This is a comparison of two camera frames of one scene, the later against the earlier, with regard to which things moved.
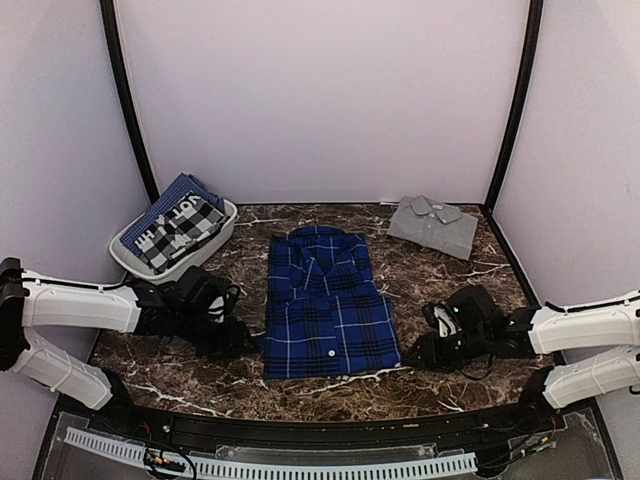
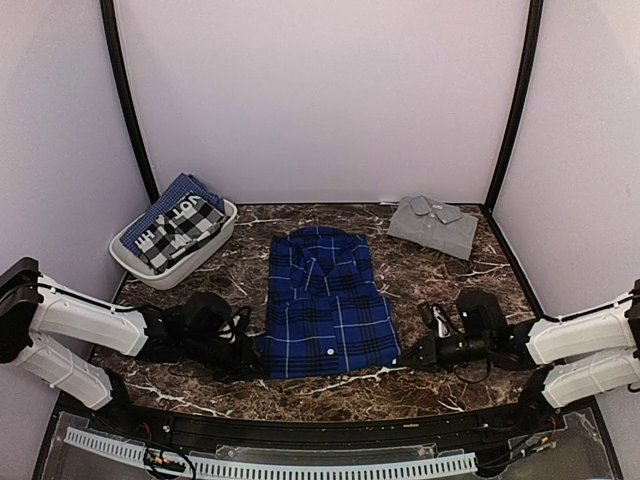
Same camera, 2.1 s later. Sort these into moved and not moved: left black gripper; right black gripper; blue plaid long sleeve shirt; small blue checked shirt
Moved: left black gripper
Not moved: blue plaid long sleeve shirt; right black gripper; small blue checked shirt
